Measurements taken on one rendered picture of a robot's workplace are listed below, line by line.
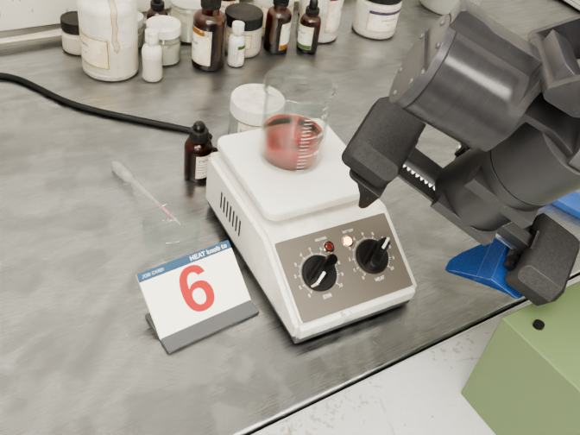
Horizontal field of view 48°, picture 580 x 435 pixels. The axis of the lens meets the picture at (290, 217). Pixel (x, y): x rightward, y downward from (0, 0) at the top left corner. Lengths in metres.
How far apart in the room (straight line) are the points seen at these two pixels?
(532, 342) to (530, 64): 0.21
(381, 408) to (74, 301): 0.28
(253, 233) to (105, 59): 0.36
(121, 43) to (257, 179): 0.33
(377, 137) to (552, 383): 0.21
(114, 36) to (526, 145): 0.57
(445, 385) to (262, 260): 0.19
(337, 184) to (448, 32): 0.27
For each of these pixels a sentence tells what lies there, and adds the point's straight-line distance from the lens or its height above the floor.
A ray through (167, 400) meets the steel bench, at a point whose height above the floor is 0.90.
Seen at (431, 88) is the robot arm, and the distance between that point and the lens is 0.36.
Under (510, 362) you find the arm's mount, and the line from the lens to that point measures 0.53.
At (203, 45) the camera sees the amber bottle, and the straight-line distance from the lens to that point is 0.89.
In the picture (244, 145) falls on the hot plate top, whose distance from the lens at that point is 0.63.
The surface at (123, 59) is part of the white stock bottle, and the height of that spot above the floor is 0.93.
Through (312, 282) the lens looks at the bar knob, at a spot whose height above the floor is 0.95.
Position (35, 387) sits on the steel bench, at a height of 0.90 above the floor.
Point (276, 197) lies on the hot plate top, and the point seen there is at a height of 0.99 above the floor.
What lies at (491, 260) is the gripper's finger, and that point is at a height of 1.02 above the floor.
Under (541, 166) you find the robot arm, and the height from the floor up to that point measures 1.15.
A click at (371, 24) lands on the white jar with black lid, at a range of 1.04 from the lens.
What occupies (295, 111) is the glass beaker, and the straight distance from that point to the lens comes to 0.56.
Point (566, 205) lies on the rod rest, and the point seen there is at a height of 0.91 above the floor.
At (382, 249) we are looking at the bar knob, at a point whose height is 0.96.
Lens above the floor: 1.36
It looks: 42 degrees down
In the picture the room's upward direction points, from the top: 10 degrees clockwise
